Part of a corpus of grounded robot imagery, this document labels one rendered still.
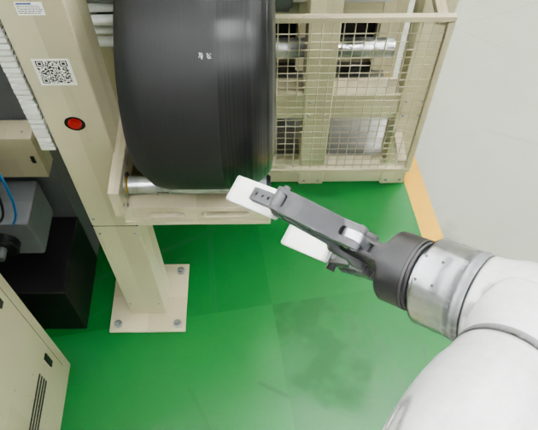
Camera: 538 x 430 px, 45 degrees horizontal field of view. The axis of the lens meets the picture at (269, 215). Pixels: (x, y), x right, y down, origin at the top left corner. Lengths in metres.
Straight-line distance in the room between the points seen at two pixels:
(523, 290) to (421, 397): 0.14
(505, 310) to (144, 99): 0.80
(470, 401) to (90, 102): 1.13
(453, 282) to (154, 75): 0.73
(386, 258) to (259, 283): 1.80
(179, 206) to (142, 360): 0.90
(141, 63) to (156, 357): 1.37
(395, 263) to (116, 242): 1.39
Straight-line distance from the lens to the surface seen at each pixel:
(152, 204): 1.59
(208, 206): 1.57
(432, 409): 0.48
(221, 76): 1.16
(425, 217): 2.63
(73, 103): 1.47
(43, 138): 1.60
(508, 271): 0.61
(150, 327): 2.37
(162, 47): 1.17
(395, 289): 0.64
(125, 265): 2.07
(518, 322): 0.55
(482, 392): 0.49
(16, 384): 1.92
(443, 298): 0.61
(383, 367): 2.33
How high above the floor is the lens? 2.17
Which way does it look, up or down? 58 degrees down
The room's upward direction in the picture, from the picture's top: straight up
